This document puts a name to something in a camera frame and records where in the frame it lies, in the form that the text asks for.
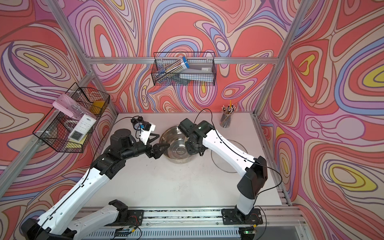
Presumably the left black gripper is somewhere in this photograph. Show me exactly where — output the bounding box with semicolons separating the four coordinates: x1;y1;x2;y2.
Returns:
119;133;169;162

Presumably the stainless steel pot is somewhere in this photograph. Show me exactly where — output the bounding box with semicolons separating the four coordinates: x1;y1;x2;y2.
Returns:
159;126;196;164

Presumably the glass pot lid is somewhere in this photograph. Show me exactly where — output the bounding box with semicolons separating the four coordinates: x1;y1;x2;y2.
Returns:
210;139;249;174

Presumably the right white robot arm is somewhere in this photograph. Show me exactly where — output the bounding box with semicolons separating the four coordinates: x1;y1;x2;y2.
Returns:
178;118;268;225

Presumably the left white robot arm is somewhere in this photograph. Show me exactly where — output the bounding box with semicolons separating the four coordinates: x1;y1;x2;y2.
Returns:
21;129;170;240

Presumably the black alarm clock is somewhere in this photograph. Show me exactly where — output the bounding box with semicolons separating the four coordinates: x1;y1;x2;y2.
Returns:
131;116;144;131

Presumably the pencil holder cup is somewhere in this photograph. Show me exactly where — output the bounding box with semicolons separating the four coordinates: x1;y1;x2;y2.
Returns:
220;100;236;128

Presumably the yellow item in basket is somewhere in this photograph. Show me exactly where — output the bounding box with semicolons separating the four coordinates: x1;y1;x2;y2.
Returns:
90;101;106;116

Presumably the white device in basket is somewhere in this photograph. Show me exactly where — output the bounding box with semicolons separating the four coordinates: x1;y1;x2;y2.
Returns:
69;114;96;143

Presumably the grey box in basket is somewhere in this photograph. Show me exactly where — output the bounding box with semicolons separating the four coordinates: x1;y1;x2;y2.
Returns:
179;69;214;82

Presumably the pack of pencils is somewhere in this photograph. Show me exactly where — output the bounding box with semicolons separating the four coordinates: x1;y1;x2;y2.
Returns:
155;57;190;83

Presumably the pink box in basket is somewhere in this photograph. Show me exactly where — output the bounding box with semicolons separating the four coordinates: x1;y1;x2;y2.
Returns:
53;94;78;119

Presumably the back wire basket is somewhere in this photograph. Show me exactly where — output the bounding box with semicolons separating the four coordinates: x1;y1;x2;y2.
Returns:
151;51;217;86

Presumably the wire basket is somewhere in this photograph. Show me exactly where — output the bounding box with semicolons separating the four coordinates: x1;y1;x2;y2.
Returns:
33;83;110;153
151;51;217;86

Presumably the left wire basket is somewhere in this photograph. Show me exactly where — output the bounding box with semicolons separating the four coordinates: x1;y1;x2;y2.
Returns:
33;83;110;153

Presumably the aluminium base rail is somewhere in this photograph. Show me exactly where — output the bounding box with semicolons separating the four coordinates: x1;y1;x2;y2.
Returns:
86;206;314;240

